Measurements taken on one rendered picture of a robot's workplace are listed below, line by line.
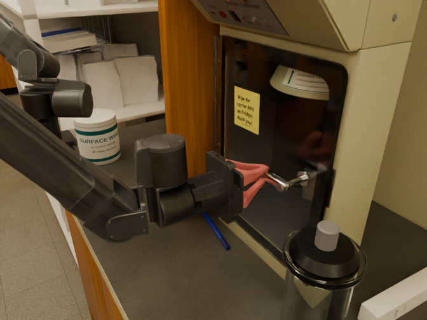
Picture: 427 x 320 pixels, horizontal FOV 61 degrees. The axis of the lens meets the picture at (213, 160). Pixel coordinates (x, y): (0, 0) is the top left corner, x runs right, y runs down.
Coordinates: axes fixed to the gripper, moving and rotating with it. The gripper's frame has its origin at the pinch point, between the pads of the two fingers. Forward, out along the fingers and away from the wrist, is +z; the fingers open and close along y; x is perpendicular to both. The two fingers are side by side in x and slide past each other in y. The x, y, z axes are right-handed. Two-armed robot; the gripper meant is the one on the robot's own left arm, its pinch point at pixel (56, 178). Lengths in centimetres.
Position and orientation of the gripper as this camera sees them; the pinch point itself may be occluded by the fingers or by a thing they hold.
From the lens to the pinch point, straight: 85.2
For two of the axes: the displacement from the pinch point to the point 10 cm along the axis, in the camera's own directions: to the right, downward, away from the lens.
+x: -5.5, -4.0, 7.4
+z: -0.1, 8.8, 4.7
